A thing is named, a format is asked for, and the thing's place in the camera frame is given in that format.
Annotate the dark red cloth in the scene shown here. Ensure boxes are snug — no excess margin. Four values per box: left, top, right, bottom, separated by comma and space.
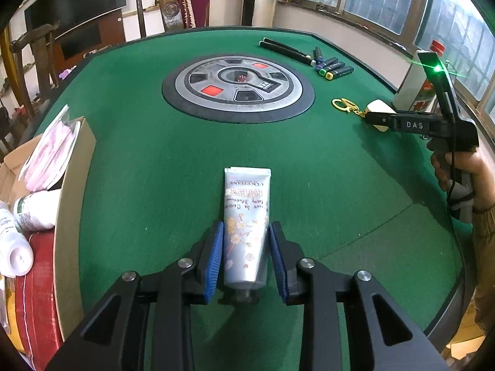
177, 0, 213, 29

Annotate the person's right forearm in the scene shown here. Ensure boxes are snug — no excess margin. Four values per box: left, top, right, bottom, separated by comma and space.
470, 205, 495, 333

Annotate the plain white bottle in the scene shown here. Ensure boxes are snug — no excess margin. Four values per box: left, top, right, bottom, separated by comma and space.
0, 208, 35, 278

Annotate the gold keyring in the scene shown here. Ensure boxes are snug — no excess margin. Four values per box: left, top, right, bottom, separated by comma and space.
331, 98, 368, 118

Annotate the person's right hand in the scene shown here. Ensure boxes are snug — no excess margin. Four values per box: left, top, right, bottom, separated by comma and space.
427, 145, 495, 217

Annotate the white bottle red label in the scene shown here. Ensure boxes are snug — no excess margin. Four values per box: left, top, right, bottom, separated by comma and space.
392, 40, 449, 113

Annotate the white bottle green label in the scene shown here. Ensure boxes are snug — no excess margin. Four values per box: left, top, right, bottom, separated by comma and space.
13, 190, 62, 232

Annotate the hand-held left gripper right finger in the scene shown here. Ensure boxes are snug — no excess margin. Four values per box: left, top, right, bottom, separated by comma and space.
269, 221, 451, 371

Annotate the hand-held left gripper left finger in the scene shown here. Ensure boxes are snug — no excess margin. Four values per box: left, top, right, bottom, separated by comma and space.
44, 221, 226, 371

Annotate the round grey table control panel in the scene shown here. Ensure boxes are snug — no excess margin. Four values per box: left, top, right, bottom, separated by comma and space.
161, 55, 316, 123

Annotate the red packet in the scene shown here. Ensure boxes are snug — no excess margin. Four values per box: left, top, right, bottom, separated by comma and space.
13, 231, 64, 371

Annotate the pink packet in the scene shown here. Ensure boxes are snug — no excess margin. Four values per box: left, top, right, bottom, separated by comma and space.
19, 104, 83, 193

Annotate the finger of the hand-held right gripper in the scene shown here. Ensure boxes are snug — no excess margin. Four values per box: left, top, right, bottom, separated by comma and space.
364, 111, 398, 130

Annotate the black television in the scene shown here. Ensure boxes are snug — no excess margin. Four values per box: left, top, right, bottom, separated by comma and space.
23, 0, 127, 41

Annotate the floral hand cream tube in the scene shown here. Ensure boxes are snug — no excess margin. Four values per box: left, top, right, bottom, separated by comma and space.
223, 166, 272, 304

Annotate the cardboard box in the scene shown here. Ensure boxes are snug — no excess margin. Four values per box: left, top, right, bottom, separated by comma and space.
0, 115, 97, 371

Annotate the wooden chair with cloth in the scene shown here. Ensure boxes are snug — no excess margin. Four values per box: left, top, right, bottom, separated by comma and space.
127, 0, 213, 41

